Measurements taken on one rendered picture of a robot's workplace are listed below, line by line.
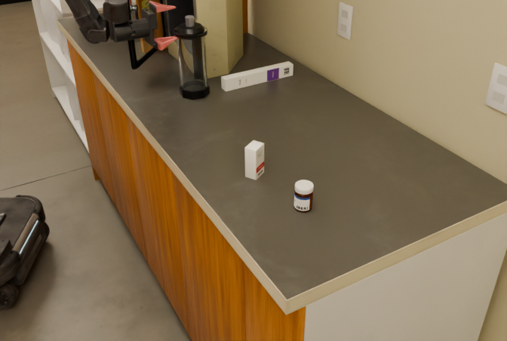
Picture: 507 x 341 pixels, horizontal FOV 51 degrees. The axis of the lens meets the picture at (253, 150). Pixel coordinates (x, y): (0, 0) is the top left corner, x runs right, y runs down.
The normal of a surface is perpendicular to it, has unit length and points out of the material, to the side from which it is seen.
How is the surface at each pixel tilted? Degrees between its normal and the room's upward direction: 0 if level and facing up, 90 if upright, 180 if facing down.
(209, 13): 90
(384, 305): 90
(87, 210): 0
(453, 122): 90
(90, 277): 0
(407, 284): 90
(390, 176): 0
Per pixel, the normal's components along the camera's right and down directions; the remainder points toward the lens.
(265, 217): -0.01, -0.85
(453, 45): -0.87, 0.26
